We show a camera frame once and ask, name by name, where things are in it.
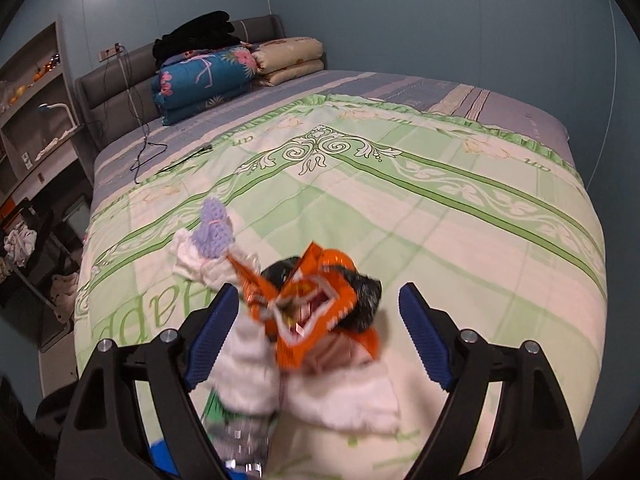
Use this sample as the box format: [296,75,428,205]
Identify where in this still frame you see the grey bed headboard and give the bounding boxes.
[75,14,286,131]

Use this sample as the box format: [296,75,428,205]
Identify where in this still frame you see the purple knitted piece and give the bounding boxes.
[199,196,238,261]

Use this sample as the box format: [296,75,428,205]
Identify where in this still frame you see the black folded clothing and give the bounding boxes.
[152,10,242,68]

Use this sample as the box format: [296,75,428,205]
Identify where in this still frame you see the green patterned blanket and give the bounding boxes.
[74,94,608,480]

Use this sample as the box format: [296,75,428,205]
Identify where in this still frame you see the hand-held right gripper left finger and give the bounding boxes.
[54,282,241,480]

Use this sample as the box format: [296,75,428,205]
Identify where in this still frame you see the grey shelf unit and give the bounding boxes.
[0,15,93,201]

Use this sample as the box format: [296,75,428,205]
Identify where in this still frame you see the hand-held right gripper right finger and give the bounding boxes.
[398,282,586,480]

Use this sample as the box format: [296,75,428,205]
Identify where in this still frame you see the striped blue bed sheet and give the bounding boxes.
[92,69,571,201]

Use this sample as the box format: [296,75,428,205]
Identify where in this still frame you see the white desk lamp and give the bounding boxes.
[39,102,76,131]

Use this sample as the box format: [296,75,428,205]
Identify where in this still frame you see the clear plastic bottle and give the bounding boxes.
[202,390,278,476]

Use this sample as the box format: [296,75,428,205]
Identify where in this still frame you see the white wall cable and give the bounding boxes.
[585,0,619,196]

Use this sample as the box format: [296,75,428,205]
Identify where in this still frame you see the orange snack packet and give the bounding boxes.
[227,241,381,372]

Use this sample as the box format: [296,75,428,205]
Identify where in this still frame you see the blue floral folded quilt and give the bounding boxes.
[151,46,258,127]

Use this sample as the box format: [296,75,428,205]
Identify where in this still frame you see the white cloth on chair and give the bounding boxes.
[4,227,38,267]

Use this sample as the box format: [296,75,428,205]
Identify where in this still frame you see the beige folded quilt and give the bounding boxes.
[250,36,326,87]

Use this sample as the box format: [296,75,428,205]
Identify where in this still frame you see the black plastic bag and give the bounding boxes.
[260,257,383,333]

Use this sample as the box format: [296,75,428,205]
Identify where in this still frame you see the white crumpled cloth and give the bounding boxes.
[171,230,261,286]

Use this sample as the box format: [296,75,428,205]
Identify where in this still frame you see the small orange decorations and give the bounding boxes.
[32,55,61,82]

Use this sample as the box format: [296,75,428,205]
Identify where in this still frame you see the blue object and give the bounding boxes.
[147,440,182,480]

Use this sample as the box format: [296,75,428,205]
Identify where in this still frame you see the black cable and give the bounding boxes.
[102,45,168,186]

